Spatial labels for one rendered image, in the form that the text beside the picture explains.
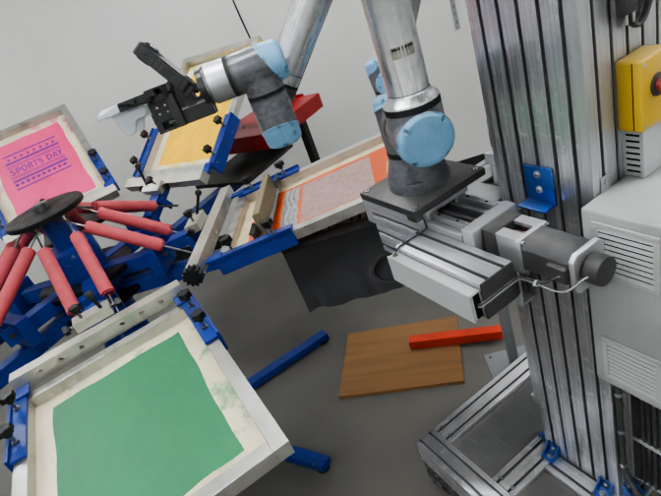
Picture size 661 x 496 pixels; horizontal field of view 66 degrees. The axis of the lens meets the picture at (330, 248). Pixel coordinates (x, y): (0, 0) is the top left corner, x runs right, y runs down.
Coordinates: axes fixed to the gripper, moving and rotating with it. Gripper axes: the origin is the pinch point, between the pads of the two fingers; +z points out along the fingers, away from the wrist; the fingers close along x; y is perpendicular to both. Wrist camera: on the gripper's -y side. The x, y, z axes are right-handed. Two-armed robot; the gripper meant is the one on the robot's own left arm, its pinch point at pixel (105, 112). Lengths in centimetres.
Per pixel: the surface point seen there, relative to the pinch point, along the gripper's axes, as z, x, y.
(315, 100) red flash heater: -44, 220, 31
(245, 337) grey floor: 47, 178, 145
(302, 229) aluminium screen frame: -21, 62, 55
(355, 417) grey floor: -9, 88, 157
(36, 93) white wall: 145, 303, -37
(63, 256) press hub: 73, 92, 41
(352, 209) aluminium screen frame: -39, 60, 54
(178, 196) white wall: 85, 310, 70
